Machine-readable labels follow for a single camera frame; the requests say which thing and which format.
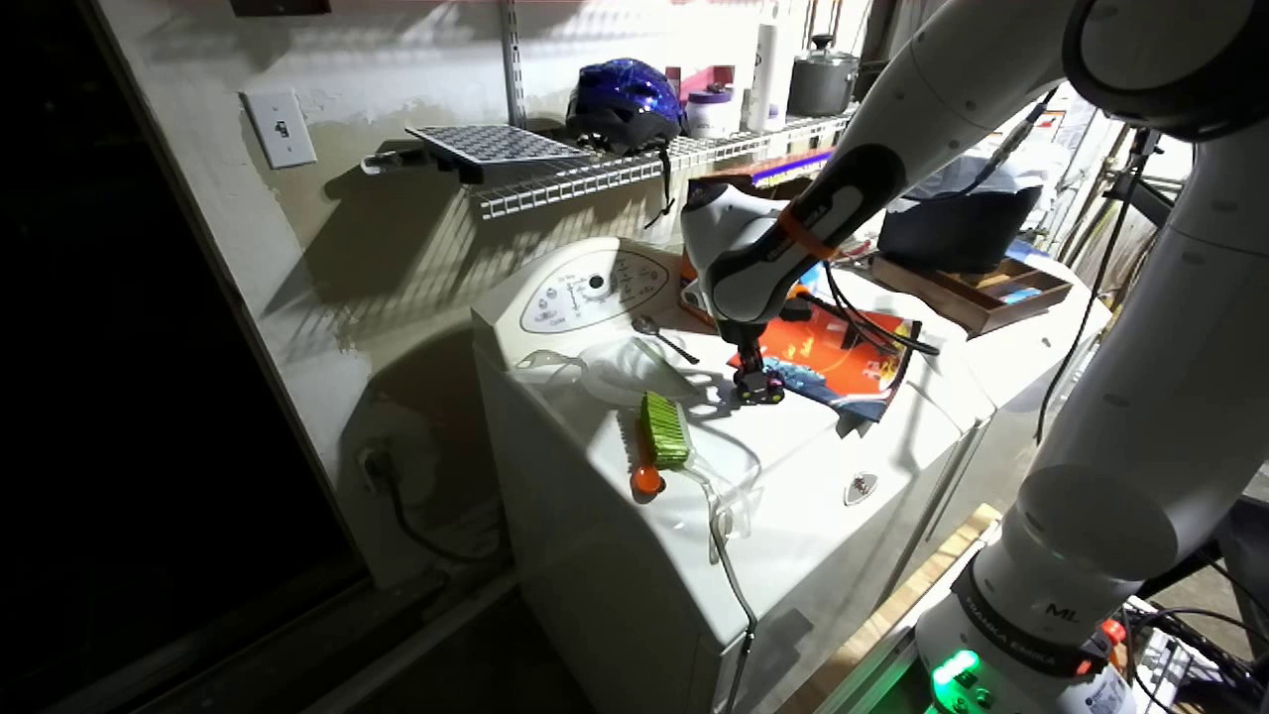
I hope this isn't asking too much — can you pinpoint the blue detergent cardboard box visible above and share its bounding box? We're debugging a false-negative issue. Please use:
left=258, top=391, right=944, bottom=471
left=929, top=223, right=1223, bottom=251
left=683, top=150, right=827, bottom=268

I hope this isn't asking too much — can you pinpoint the white wire shelf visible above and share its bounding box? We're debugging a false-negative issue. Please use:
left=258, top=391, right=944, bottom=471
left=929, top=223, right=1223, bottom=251
left=360, top=118, right=839, bottom=223

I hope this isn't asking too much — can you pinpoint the clear plastic bag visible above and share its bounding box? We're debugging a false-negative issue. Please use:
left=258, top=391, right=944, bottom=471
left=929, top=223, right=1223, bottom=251
left=516, top=334, right=736, bottom=419

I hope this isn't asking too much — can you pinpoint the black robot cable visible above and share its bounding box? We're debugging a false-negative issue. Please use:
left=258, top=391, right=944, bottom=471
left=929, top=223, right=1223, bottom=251
left=777, top=263, right=944, bottom=359

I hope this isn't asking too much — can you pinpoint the flat gray wire panel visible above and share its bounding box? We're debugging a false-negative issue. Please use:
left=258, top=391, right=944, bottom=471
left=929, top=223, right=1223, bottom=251
left=407, top=125, right=591, bottom=181

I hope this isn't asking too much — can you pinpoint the green orange brush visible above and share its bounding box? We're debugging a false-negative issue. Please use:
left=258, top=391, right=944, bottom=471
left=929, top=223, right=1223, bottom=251
left=629, top=391, right=691, bottom=498

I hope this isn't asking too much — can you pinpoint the dark cloth pile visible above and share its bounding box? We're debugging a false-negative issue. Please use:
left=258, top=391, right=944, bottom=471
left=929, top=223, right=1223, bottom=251
left=882, top=157, right=1043, bottom=268

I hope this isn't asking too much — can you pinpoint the white wall outlet plate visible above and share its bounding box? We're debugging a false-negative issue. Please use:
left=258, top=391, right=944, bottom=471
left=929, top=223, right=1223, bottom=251
left=242, top=92, right=316, bottom=169

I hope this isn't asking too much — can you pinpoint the orange red magazine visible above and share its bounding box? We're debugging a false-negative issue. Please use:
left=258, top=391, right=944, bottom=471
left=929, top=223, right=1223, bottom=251
left=759, top=294, right=920, bottom=427

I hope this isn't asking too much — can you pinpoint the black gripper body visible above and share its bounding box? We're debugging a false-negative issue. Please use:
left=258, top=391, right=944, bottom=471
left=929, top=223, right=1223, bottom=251
left=727, top=319, right=765, bottom=375

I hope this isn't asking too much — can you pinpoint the blue purple bag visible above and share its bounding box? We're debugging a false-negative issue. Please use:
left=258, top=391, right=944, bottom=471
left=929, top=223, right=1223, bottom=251
left=568, top=56, right=687, bottom=155

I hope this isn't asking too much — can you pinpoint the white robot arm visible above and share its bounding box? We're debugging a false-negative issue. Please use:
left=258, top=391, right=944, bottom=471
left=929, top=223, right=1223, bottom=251
left=703, top=0, right=1269, bottom=672

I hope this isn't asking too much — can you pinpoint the white washing machine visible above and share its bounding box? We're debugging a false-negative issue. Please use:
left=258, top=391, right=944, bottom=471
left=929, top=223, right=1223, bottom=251
left=471, top=239, right=991, bottom=714

